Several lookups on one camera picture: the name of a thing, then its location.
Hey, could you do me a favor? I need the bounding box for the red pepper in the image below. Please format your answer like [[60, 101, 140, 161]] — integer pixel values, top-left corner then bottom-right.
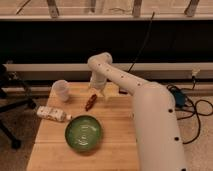
[[85, 94, 97, 111]]

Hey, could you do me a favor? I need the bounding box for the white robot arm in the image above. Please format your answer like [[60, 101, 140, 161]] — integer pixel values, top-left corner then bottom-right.
[[88, 52, 188, 171]]

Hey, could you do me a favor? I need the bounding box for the small black red device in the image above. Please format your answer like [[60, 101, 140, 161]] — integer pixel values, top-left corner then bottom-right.
[[119, 88, 128, 94]]

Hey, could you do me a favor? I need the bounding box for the translucent plastic cup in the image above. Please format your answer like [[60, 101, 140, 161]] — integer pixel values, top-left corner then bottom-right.
[[52, 80, 69, 102]]

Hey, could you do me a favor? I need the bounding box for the green bowl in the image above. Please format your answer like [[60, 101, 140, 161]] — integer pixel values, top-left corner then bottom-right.
[[65, 115, 103, 152]]

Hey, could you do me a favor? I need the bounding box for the plastic bottle with label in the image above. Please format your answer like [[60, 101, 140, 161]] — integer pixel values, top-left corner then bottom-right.
[[37, 106, 72, 122]]

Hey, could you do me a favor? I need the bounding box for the blue power adapter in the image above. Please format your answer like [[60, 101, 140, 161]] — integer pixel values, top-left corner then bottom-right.
[[172, 91, 186, 108]]

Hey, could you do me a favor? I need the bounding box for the black office chair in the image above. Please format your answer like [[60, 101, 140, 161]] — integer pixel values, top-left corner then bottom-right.
[[0, 64, 36, 149]]

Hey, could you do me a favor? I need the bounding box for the black cable on device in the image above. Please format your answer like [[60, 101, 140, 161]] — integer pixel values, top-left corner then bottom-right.
[[127, 11, 156, 74]]

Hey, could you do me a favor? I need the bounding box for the black floor cable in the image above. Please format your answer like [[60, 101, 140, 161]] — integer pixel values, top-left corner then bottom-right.
[[166, 83, 213, 145]]

